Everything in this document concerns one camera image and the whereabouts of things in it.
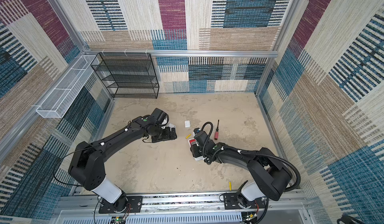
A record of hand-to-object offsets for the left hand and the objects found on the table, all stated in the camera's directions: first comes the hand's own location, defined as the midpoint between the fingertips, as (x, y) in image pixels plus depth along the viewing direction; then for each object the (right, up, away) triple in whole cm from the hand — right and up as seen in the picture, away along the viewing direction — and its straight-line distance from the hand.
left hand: (171, 136), depth 86 cm
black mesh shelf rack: (-36, +40, +25) cm, 59 cm away
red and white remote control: (+13, 0, -16) cm, 20 cm away
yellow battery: (+31, -24, -7) cm, 40 cm away
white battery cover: (+8, +5, +17) cm, 19 cm away
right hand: (+14, -8, +3) cm, 16 cm away
